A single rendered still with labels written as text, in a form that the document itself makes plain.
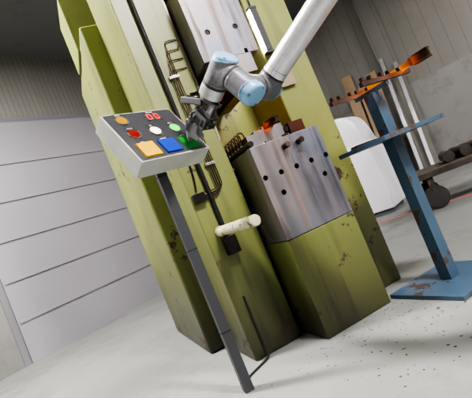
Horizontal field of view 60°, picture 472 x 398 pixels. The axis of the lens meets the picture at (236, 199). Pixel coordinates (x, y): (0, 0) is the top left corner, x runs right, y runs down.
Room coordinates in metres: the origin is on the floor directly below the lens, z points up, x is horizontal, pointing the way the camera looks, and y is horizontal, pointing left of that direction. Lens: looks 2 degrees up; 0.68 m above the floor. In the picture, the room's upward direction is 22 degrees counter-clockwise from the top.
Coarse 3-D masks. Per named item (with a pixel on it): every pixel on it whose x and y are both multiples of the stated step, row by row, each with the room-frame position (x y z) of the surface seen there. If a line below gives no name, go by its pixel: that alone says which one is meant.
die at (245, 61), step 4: (248, 52) 1.97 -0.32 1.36; (236, 56) 1.95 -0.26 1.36; (240, 56) 1.95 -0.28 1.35; (244, 56) 1.96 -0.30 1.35; (248, 56) 1.97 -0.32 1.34; (252, 56) 1.97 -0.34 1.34; (240, 60) 1.95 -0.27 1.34; (244, 60) 1.96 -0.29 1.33; (248, 60) 1.96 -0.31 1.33; (252, 60) 1.97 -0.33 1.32; (240, 64) 1.95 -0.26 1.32; (244, 64) 1.95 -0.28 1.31; (248, 64) 1.96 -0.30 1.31; (252, 64) 1.97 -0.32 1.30; (244, 68) 1.95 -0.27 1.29; (248, 68) 1.96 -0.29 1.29; (252, 68) 1.97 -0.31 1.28; (256, 68) 1.97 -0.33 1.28; (248, 72) 1.96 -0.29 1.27; (252, 72) 1.98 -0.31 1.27; (200, 84) 2.14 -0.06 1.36
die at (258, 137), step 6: (276, 126) 1.97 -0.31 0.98; (258, 132) 1.93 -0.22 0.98; (264, 132) 1.94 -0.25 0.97; (270, 132) 1.95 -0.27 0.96; (276, 132) 1.96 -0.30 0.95; (282, 132) 1.97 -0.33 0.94; (246, 138) 1.90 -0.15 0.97; (252, 138) 1.91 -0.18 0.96; (258, 138) 1.92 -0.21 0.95; (264, 138) 1.94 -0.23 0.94; (270, 138) 1.95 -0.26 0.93; (276, 138) 1.96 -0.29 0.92; (258, 144) 1.92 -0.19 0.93
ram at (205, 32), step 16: (176, 0) 1.90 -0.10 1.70; (192, 0) 1.91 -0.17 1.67; (208, 0) 1.94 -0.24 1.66; (224, 0) 1.97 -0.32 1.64; (176, 16) 1.97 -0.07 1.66; (192, 16) 1.90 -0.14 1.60; (208, 16) 1.93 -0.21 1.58; (224, 16) 1.95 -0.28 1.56; (240, 16) 1.98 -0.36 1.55; (192, 32) 1.89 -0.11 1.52; (208, 32) 1.92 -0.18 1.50; (224, 32) 1.94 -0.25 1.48; (240, 32) 1.97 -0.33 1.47; (192, 48) 1.94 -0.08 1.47; (208, 48) 1.90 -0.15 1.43; (224, 48) 1.93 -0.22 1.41; (240, 48) 1.96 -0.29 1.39; (256, 48) 1.99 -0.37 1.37; (192, 64) 2.01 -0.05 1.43; (208, 64) 1.92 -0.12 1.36
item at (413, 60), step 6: (426, 48) 1.75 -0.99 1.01; (414, 54) 1.80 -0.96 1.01; (420, 54) 1.78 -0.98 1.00; (426, 54) 1.76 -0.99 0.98; (432, 54) 1.75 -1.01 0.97; (408, 60) 1.82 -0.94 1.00; (414, 60) 1.81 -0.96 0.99; (420, 60) 1.78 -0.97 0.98; (402, 66) 1.86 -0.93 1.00; (408, 66) 1.86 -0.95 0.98; (390, 72) 1.92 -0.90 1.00; (372, 84) 2.04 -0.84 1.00
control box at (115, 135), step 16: (144, 112) 1.67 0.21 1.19; (160, 112) 1.72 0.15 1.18; (96, 128) 1.56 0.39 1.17; (112, 128) 1.50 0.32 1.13; (128, 128) 1.54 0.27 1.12; (144, 128) 1.58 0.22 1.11; (160, 128) 1.63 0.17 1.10; (112, 144) 1.51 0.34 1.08; (128, 144) 1.47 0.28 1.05; (128, 160) 1.48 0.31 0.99; (144, 160) 1.44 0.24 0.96; (160, 160) 1.50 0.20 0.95; (176, 160) 1.57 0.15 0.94; (192, 160) 1.65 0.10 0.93; (144, 176) 1.50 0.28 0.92
